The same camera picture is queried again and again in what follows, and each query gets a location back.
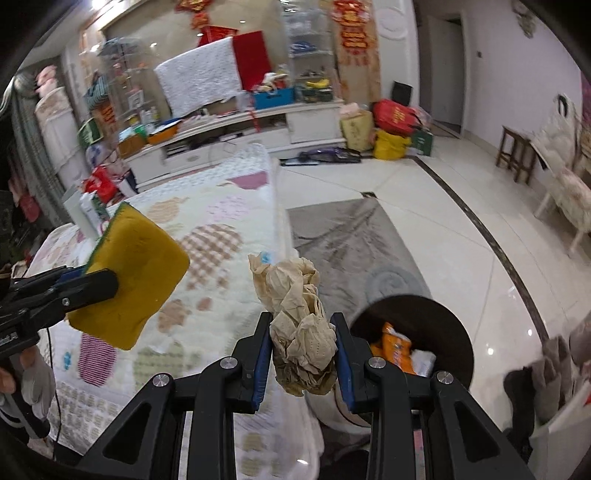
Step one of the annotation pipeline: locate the green white carton box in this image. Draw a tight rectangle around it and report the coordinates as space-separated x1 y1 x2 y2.
78 117 105 149

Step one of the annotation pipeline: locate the orange tray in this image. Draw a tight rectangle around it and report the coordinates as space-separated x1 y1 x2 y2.
147 121 181 145

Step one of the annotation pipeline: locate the grey brown cloth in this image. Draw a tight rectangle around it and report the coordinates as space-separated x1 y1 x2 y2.
503 335 573 423

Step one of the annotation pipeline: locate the grey curtain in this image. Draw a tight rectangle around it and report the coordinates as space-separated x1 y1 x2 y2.
9 74 70 227

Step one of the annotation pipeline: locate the blue storage basket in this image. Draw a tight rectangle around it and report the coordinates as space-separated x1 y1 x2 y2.
253 87 295 110

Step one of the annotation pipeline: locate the red gift bag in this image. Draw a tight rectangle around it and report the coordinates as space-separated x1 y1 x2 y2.
373 99 422 136

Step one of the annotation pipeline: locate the yellow green sponge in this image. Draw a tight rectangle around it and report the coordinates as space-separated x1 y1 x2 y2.
67 202 191 352

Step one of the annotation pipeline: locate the red cloth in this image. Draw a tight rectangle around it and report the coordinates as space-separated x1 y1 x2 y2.
232 30 273 90

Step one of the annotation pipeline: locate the black cable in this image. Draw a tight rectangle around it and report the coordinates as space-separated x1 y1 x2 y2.
44 323 63 457

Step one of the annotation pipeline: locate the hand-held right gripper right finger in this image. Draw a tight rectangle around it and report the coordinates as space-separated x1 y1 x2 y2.
329 311 536 480

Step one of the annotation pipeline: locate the grey rug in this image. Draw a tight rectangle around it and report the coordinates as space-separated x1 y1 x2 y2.
286 196 432 324

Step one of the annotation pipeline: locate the white chair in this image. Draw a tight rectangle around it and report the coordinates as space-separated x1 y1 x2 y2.
531 95 591 257

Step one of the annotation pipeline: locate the white television cabinet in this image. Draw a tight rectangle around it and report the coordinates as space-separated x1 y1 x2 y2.
124 99 347 185

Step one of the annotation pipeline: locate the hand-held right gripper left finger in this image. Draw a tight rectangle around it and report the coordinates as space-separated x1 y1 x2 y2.
81 311 273 480

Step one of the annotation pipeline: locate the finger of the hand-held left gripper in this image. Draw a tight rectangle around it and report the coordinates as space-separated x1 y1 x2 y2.
8 265 88 301
18 269 119 326

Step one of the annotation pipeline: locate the black trash bin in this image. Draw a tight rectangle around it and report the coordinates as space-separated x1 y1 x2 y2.
305 295 475 432

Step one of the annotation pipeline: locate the clear display shelf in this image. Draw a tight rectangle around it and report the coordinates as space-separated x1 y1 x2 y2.
90 37 160 125
281 0 335 104

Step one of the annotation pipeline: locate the red paper decoration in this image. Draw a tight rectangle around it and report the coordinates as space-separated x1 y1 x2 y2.
178 0 238 44

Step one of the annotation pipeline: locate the red hanging wall decoration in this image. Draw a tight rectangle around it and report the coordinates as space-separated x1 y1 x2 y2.
332 0 377 56

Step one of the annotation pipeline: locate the red printed shopping bag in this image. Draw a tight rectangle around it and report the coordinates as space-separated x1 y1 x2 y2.
83 167 122 204

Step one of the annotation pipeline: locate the white container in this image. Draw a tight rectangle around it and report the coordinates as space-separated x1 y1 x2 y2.
529 383 591 480

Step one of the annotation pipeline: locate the wooden stool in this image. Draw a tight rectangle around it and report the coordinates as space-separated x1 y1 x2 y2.
495 126 539 185

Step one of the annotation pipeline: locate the television under white cloth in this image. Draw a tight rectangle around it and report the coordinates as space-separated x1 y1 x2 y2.
154 36 243 118

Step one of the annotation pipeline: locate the pink plush toy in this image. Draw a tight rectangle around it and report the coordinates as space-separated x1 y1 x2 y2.
36 65 58 95

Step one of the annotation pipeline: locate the cardboard box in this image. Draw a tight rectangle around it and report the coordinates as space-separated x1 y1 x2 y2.
340 110 374 151

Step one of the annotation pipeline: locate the lace covered air conditioner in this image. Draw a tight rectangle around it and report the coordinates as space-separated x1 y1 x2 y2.
34 85 79 195

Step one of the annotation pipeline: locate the brown paper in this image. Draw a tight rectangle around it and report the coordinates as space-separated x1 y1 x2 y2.
248 253 339 398

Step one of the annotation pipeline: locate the person's left hand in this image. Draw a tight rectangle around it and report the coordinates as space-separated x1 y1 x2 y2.
0 344 57 418

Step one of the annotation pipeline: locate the white drink carton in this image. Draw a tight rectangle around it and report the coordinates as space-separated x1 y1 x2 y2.
79 191 112 238

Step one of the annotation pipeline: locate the orange yellow snack bag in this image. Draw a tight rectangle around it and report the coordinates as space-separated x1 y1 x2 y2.
369 322 413 376

